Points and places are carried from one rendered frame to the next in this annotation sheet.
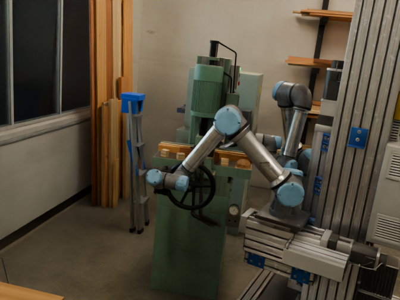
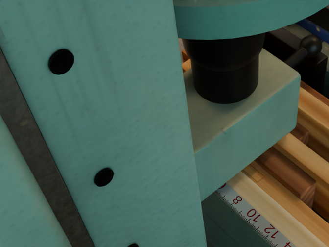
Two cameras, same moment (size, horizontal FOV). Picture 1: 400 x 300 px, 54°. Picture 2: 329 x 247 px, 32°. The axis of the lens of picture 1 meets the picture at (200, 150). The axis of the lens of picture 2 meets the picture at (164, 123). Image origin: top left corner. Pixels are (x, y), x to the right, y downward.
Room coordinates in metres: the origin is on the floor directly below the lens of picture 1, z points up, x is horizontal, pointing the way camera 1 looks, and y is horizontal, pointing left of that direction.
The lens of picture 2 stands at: (2.67, 0.21, 1.37)
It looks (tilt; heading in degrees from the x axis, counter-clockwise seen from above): 51 degrees down; 233
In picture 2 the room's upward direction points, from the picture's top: 11 degrees counter-clockwise
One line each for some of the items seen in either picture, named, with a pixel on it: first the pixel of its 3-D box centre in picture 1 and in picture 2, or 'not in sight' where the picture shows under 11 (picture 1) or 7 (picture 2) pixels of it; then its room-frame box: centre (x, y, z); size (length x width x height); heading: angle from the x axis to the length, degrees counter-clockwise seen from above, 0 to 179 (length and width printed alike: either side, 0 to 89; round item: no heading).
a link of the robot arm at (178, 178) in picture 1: (177, 181); not in sight; (1.79, 0.09, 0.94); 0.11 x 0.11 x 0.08; 81
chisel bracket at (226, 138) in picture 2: (202, 141); (208, 128); (2.46, -0.01, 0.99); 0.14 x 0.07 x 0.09; 173
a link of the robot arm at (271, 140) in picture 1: (271, 142); not in sight; (2.21, -0.40, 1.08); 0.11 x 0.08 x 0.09; 84
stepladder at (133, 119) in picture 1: (135, 162); not in sight; (3.20, 0.53, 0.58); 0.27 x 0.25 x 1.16; 81
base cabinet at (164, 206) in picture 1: (194, 226); not in sight; (2.56, -0.02, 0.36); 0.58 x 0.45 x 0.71; 173
